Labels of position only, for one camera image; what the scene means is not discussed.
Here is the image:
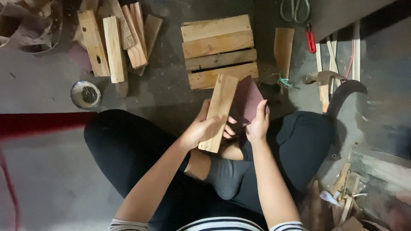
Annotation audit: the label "heap of small wood scraps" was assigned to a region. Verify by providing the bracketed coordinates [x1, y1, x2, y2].
[307, 162, 390, 231]

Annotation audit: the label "black trousers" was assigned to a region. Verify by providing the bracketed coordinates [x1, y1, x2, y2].
[84, 109, 335, 231]

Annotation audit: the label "light wooden block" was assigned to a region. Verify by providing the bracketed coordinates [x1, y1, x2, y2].
[198, 73, 240, 154]

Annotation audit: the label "person's right hand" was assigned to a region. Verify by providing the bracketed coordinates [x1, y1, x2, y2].
[245, 99, 270, 145]

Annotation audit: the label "thin wooden board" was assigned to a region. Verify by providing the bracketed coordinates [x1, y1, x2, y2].
[273, 28, 295, 81]

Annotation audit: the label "pile of wooden offcuts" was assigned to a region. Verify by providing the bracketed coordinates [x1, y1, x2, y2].
[73, 0, 164, 98]

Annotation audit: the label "bundle of thin wooden strips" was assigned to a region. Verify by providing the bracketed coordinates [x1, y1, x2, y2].
[315, 21, 362, 88]

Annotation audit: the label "round metal bowl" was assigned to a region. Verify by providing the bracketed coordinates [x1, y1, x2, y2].
[70, 80, 101, 111]

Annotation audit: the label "curved black blade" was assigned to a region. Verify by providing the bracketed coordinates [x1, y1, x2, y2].
[326, 79, 368, 161]

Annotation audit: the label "striped shirt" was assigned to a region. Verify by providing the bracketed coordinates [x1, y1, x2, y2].
[108, 216, 306, 231]

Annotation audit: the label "heap of dark nails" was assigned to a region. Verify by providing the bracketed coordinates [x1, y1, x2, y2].
[81, 86, 98, 104]

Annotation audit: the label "crumpled brown cardboard scraps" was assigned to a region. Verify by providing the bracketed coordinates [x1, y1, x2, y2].
[0, 0, 64, 54]

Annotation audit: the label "grey sock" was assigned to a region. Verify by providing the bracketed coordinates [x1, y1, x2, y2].
[204, 156, 255, 201]

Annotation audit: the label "red utility knife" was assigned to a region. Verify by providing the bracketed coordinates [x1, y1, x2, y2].
[305, 24, 317, 54]

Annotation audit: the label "grey metal scissors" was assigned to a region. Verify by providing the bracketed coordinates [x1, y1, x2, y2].
[280, 0, 311, 25]

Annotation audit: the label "maroon sandpaper sheet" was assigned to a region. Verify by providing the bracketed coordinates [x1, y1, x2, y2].
[229, 75, 270, 127]

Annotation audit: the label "wooden handled hammer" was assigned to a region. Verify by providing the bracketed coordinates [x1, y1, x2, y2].
[302, 70, 348, 113]

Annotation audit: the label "person's left hand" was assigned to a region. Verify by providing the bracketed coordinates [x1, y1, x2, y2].
[180, 99, 238, 151]

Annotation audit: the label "green wire piece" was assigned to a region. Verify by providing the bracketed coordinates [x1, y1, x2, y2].
[258, 73, 293, 90]

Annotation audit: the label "slatted wooden crate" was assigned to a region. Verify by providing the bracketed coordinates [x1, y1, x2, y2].
[180, 14, 259, 90]

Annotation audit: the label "white plastic scrap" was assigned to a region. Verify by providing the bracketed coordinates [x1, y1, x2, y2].
[319, 190, 341, 206]

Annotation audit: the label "red cord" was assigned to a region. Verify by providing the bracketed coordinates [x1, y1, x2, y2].
[0, 146, 20, 231]

